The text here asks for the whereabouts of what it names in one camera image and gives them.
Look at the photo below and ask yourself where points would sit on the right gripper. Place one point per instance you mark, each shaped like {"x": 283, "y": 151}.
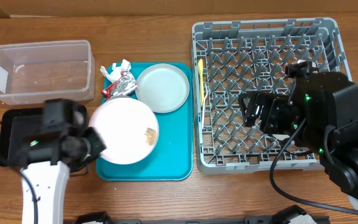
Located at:
{"x": 273, "y": 102}

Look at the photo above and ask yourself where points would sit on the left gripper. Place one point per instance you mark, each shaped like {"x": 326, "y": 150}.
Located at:
{"x": 100, "y": 144}

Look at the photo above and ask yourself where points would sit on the pink plate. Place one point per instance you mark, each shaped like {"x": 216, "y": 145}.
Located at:
{"x": 122, "y": 122}

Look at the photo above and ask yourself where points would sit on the golden food scrap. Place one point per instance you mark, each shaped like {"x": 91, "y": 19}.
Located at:
{"x": 151, "y": 136}

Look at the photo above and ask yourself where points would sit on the grey plate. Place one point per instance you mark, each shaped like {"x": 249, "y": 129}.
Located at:
{"x": 163, "y": 88}

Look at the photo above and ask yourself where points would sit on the yellow plastic spoon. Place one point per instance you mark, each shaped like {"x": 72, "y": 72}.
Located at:
{"x": 200, "y": 66}

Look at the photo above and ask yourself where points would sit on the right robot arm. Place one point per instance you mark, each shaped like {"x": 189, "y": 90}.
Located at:
{"x": 321, "y": 111}

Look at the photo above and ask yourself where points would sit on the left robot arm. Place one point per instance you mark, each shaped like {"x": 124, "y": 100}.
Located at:
{"x": 64, "y": 144}

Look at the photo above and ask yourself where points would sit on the grey dishwasher rack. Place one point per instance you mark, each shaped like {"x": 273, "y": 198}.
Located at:
{"x": 243, "y": 56}

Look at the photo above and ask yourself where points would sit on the black waste tray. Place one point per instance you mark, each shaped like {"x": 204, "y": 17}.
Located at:
{"x": 19, "y": 123}

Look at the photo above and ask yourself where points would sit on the crumpled foil wrapper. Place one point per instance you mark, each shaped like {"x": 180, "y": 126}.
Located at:
{"x": 122, "y": 80}

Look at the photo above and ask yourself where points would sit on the teal serving tray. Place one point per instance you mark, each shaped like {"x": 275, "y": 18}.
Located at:
{"x": 172, "y": 158}

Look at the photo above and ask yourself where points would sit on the clear plastic bin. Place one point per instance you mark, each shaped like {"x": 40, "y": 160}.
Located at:
{"x": 31, "y": 73}

